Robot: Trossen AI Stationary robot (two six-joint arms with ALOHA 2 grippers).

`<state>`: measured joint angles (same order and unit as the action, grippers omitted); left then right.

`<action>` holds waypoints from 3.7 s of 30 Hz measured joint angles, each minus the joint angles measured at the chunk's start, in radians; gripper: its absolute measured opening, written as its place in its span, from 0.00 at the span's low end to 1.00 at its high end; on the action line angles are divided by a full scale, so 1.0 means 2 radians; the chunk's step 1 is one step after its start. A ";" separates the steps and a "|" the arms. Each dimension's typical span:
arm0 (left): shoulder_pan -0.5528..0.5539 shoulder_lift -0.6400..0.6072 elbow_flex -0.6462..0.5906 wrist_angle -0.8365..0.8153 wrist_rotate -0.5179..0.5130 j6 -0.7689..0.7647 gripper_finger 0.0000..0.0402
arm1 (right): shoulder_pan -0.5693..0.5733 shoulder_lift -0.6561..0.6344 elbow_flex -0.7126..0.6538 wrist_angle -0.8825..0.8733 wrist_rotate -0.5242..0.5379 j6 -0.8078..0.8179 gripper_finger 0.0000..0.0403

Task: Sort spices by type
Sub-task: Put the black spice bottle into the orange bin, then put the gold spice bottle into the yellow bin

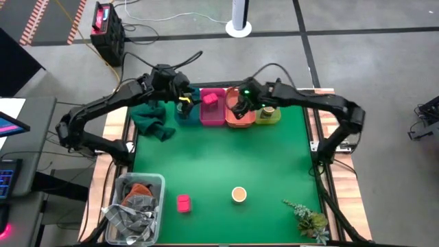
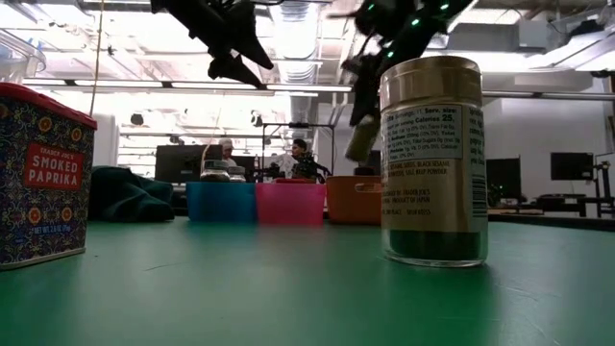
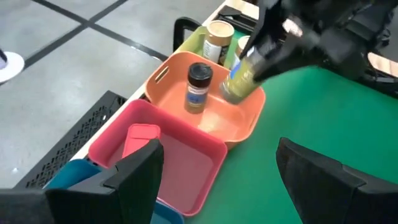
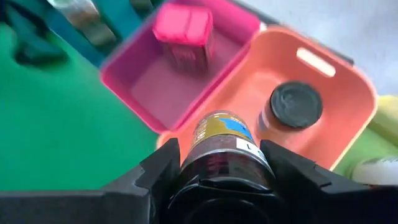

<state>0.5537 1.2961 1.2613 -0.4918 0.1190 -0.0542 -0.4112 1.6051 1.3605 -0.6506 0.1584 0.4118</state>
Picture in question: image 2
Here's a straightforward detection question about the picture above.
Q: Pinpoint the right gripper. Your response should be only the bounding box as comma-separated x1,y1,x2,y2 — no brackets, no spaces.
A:
341,53,385,127

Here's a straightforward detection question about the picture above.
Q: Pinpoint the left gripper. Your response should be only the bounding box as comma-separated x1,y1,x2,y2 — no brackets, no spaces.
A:
151,0,275,90

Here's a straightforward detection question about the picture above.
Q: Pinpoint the black-lid spice jar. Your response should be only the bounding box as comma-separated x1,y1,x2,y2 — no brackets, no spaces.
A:
344,114,381,163

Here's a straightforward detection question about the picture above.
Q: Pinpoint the tan-lid seasoning jar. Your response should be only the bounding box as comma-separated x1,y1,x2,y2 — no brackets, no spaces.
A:
379,55,489,268

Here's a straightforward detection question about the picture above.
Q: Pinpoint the person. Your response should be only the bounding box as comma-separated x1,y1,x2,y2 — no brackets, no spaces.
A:
289,137,311,164
218,137,239,168

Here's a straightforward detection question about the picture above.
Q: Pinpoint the orange plastic bin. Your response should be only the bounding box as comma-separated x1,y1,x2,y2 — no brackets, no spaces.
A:
326,175,383,226

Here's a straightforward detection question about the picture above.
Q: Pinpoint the ceiling light strip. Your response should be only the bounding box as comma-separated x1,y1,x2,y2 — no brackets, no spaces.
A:
18,79,355,95

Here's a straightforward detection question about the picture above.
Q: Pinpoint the large black monitor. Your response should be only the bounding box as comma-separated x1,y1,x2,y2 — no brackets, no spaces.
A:
154,143,225,184

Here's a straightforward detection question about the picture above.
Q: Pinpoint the pink plastic bin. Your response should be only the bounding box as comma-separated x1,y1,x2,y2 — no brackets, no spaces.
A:
255,182,327,226

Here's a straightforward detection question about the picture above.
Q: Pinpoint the blue plastic bin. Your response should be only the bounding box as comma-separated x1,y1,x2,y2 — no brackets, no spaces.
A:
185,181,258,223

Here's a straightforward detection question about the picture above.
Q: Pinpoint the white column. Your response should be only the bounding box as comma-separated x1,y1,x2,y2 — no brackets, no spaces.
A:
90,112,120,168

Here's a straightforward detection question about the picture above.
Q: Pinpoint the dark green cloth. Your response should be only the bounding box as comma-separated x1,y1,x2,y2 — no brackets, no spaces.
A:
88,165,175,223

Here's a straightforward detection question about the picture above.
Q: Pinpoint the green table mat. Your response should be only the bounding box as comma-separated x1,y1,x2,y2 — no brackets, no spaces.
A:
0,215,615,346

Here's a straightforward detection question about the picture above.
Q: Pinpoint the small black monitor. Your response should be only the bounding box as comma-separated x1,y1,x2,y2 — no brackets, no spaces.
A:
550,152,596,182

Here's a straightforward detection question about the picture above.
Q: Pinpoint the black workbench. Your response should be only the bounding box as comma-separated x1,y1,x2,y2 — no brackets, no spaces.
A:
535,161,615,218

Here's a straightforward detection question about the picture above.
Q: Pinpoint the silver ceiling duct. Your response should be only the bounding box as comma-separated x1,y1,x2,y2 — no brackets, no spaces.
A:
271,0,328,126

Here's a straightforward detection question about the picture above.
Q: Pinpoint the black metal frame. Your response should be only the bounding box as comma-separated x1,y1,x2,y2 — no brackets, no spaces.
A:
261,122,336,177

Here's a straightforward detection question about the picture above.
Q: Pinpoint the yellow cable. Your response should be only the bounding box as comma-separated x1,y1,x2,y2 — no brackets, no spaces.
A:
88,0,106,117

